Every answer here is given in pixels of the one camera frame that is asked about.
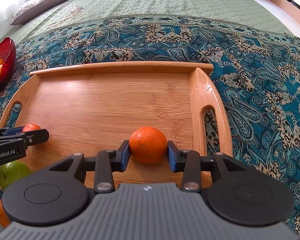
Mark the small tangerine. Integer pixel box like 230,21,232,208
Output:
22,124,41,132

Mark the large green apple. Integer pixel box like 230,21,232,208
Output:
0,160,32,191

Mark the large brownish orange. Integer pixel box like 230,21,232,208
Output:
0,200,10,228

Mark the red glass fruit bowl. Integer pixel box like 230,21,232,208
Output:
0,36,16,92

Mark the teal paisley patterned cloth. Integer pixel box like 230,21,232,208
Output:
0,14,300,234

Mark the floral grey pillow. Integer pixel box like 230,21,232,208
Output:
10,0,67,25

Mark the green quilted mattress cover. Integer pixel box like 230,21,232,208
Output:
0,0,289,43

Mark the white coiled cable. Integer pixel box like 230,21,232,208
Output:
46,4,86,29

